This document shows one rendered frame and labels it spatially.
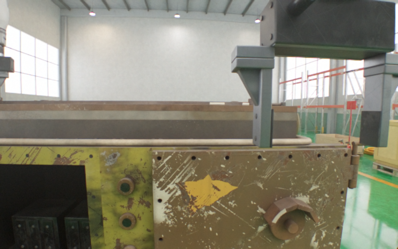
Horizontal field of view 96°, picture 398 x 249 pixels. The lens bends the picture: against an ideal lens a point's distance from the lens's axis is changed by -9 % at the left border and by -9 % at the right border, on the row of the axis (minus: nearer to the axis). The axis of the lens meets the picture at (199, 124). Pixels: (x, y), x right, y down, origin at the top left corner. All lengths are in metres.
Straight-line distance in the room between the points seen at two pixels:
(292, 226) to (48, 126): 0.86
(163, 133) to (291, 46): 0.54
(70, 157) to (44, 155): 0.08
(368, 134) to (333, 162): 0.49
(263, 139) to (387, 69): 0.15
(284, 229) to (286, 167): 0.20
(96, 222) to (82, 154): 0.22
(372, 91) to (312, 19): 0.11
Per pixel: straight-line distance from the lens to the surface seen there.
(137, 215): 0.70
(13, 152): 0.81
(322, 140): 7.41
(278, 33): 0.21
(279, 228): 0.74
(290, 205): 0.67
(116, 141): 0.65
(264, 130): 0.21
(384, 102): 0.28
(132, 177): 0.65
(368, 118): 0.29
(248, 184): 0.65
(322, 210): 0.81
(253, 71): 0.22
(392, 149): 5.75
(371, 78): 0.29
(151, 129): 0.69
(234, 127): 0.70
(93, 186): 0.70
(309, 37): 0.23
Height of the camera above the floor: 1.35
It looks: 5 degrees down
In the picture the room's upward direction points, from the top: 1 degrees clockwise
